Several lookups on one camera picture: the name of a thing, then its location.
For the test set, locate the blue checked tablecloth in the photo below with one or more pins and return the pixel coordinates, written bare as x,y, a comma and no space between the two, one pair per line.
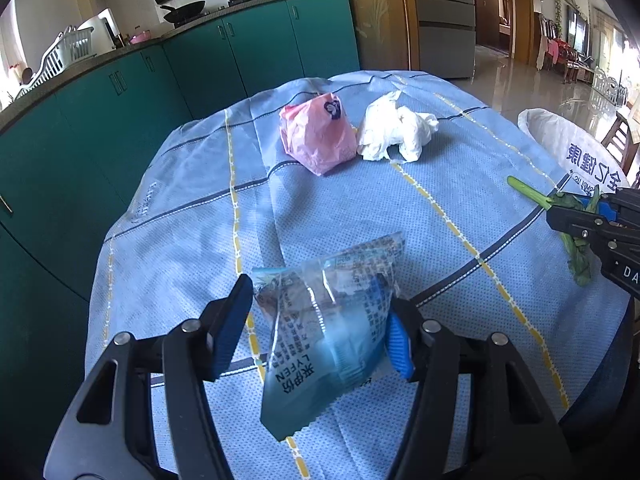
200,210

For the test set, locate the white trash bag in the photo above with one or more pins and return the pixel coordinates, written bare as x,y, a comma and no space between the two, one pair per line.
560,145

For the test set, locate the small pink pot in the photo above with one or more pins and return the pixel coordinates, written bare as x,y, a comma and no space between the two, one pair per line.
140,37

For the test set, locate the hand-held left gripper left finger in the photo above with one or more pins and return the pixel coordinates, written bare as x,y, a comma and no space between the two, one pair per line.
227,340

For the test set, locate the brown wooden chair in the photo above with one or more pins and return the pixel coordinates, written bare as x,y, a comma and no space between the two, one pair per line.
620,142

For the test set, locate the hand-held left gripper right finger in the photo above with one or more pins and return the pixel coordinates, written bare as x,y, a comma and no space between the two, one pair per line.
400,345

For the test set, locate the green vegetable leaf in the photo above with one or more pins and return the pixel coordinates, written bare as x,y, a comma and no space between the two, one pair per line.
580,260

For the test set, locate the black wok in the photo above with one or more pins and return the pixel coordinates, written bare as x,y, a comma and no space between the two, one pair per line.
185,10

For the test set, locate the pink plastic bag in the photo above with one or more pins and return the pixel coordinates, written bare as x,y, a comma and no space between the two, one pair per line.
320,135

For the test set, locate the wooden chair with pink cloth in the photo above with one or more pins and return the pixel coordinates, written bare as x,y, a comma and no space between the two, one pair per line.
555,50

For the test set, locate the crumpled white tissue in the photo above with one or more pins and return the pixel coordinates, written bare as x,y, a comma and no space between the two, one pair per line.
395,130

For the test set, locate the teal kitchen cabinets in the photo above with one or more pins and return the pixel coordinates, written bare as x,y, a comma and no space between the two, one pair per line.
100,135

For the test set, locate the white countertop appliance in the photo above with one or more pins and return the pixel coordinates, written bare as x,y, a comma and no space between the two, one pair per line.
100,30

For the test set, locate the grey refrigerator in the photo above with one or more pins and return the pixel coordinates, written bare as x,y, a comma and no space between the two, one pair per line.
442,20

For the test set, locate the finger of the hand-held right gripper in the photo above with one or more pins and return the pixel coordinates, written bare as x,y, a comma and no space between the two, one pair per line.
625,205
575,224

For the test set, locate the white dish rack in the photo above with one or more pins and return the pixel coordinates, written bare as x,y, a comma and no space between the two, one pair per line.
55,60

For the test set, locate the clear printed plastic wrapper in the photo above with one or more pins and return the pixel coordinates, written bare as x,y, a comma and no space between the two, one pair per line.
325,360

